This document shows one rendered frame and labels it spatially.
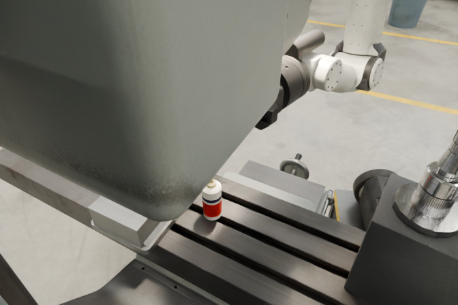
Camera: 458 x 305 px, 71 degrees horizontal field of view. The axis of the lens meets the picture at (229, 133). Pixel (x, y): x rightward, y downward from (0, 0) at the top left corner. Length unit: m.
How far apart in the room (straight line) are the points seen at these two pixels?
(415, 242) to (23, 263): 1.85
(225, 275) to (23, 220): 1.76
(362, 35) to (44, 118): 0.77
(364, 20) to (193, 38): 0.74
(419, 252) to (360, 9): 0.57
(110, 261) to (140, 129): 1.73
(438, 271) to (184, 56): 0.46
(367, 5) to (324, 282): 0.62
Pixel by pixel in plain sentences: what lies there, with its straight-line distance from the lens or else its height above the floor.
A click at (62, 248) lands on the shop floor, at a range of 2.02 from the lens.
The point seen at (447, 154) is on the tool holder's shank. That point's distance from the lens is 0.48.
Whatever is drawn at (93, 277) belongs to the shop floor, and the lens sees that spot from 1.86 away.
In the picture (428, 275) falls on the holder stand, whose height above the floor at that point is 1.09.
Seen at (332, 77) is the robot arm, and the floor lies 1.23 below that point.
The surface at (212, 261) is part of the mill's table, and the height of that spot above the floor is 0.96.
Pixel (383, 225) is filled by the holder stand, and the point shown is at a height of 1.15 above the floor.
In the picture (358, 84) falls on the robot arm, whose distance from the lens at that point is 0.87.
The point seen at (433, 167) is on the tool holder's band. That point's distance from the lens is 0.50.
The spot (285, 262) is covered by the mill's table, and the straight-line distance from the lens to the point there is 0.66.
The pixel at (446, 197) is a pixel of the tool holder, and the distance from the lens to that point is 0.50.
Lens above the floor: 1.51
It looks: 37 degrees down
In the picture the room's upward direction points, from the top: straight up
